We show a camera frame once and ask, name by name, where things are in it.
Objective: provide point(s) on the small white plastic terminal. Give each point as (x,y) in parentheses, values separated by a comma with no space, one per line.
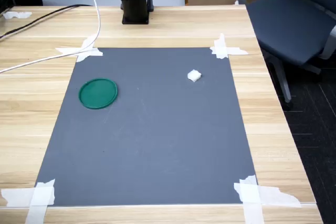
(194,75)

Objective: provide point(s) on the round green lid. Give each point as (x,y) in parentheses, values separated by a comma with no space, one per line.
(98,94)

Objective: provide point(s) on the white tape on mat corner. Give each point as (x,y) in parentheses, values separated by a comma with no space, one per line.
(39,197)
(88,51)
(249,195)
(221,51)

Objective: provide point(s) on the loose white tape scrap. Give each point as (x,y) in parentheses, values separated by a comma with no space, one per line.
(15,14)

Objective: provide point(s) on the dark grey office chair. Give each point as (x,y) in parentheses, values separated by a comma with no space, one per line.
(288,24)

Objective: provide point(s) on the dark grey mat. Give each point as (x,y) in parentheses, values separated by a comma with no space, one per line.
(157,142)

